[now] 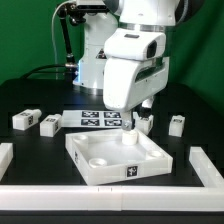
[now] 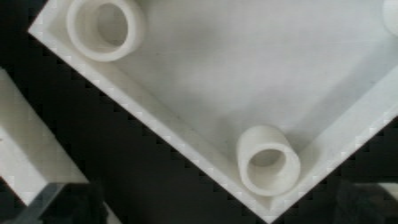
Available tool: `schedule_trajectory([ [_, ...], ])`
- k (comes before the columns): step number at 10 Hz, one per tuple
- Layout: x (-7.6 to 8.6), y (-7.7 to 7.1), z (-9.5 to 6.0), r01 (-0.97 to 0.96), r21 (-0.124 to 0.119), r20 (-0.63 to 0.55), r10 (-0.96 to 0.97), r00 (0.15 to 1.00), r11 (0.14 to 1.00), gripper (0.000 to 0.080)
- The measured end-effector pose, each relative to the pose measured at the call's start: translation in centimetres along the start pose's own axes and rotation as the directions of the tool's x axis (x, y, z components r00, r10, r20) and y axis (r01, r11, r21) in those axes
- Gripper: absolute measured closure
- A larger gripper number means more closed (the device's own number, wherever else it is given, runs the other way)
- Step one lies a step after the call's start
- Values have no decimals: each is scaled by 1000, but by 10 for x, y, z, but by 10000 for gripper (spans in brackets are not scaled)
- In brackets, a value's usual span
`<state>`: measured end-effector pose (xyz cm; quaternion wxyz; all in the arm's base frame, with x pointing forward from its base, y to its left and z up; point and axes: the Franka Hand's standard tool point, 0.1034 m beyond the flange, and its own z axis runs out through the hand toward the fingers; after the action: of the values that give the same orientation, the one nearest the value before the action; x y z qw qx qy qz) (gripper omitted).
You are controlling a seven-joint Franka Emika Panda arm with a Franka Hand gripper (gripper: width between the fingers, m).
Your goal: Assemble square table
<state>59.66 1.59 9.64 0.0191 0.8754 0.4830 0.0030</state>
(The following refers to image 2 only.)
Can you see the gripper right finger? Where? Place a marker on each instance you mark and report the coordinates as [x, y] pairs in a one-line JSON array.
[[366, 203]]

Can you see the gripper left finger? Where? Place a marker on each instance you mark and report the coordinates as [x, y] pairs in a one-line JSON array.
[[67, 204]]

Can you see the white square table top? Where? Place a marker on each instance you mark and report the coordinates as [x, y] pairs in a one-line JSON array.
[[250, 62]]

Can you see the white U-shaped obstacle fence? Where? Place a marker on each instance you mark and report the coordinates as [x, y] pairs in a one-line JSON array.
[[34, 160]]

